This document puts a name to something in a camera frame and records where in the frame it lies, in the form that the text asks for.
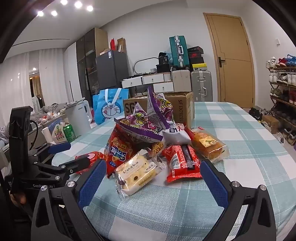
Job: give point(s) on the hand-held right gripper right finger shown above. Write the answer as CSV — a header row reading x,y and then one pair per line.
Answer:
x,y
215,185

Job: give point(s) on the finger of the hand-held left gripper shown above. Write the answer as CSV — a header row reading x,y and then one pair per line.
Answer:
x,y
74,166
60,147

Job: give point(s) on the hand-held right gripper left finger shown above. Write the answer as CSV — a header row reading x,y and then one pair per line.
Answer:
x,y
92,183

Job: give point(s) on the small red snack packet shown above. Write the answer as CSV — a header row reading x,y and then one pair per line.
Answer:
x,y
92,156

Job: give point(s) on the red black noodle packet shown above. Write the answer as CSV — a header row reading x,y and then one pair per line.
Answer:
x,y
182,162

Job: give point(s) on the orange cake packet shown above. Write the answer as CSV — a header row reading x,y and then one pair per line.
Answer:
x,y
209,143

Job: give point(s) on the person's left hand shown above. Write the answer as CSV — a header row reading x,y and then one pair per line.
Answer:
x,y
19,198

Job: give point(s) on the printed paper bag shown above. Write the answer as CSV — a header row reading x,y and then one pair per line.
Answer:
x,y
59,133

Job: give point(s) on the green drink can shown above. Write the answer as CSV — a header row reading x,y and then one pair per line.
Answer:
x,y
69,134

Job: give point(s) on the white paper roll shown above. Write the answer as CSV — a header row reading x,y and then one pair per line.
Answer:
x,y
47,134

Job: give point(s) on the white electric kettle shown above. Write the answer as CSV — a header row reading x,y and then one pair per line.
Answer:
x,y
77,119

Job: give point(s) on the grey blanket pile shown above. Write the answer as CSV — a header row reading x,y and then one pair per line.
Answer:
x,y
48,110

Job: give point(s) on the red snack packet blue label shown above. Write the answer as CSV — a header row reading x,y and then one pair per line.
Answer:
x,y
118,150

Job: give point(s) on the pale yellow cake packet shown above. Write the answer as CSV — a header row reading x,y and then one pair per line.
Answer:
x,y
136,172

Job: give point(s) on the blue cartoon tote bag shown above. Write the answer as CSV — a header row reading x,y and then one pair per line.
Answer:
x,y
108,109

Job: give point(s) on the white packet dark print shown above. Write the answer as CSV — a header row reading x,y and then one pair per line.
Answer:
x,y
177,134

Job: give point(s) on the yellow striped snack packet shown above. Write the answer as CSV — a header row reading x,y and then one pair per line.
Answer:
x,y
157,147

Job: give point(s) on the purple yellow snack packet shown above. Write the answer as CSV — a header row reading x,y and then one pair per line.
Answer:
x,y
136,126
159,107

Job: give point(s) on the white curtain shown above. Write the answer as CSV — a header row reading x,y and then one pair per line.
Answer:
x,y
48,76

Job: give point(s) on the white wardrobe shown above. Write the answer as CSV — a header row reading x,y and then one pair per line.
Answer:
x,y
71,74

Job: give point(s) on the pile of dark shoes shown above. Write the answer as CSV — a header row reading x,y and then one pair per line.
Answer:
x,y
255,113

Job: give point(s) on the small brown cardboard box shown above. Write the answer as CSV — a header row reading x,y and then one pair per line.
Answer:
x,y
271,122

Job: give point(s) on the tall dark glass cabinet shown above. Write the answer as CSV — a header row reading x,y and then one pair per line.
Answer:
x,y
86,64

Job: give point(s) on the dark grey fridge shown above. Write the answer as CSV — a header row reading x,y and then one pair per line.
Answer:
x,y
111,69

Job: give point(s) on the silver suitcase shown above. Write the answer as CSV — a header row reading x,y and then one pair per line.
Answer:
x,y
201,84

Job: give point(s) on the beige suitcase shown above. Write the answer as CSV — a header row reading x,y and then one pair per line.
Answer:
x,y
181,81

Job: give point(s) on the white drawer desk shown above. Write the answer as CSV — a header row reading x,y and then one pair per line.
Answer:
x,y
150,80

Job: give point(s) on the oval metal hoop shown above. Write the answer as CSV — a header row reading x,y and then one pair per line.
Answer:
x,y
138,63

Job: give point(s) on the wooden door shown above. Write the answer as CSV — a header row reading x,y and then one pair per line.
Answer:
x,y
233,69

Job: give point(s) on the wooden shoe rack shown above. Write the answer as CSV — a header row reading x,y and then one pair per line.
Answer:
x,y
281,86

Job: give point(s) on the folded brown cardboard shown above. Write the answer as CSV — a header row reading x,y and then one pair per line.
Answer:
x,y
121,45

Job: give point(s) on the yellow black shoebox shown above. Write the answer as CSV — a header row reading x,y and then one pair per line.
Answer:
x,y
199,66

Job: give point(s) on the plain black shoebox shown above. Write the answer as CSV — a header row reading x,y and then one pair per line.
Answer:
x,y
197,60

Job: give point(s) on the wide black box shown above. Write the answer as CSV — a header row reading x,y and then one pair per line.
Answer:
x,y
163,67

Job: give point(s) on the black shoebox red logo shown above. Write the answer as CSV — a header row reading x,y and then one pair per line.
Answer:
x,y
196,55

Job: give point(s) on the ceiling spotlight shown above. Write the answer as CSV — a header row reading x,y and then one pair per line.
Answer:
x,y
78,4
89,8
40,13
54,13
64,2

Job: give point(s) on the small black box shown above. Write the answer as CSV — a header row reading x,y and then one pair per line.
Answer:
x,y
163,58

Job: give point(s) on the light blue plastic bag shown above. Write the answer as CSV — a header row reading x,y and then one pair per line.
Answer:
x,y
170,55

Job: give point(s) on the teal suitcase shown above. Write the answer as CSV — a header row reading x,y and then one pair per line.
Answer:
x,y
179,52

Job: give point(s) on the shoe rack with shoes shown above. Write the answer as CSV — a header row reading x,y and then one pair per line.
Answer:
x,y
282,61

